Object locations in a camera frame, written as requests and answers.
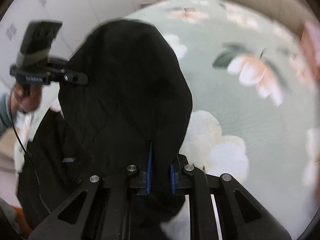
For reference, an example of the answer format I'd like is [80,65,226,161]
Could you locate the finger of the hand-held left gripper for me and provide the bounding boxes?
[47,57,88,85]

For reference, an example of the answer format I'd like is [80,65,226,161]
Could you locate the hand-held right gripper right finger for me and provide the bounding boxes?
[170,155,293,240]

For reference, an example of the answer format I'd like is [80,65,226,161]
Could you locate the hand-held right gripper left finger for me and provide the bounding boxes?
[29,142,153,240]

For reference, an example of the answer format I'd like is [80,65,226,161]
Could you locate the black hooded jacket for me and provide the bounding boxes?
[16,17,193,240]

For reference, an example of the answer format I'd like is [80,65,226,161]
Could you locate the person's left hand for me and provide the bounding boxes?
[12,82,43,113]

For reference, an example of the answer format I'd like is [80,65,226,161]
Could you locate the bed with floral sheet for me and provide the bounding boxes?
[15,0,320,240]

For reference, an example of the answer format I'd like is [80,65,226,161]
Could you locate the folded pink quilt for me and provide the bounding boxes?
[300,21,320,85]

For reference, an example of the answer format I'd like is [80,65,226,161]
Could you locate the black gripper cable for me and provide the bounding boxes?
[9,90,52,214]

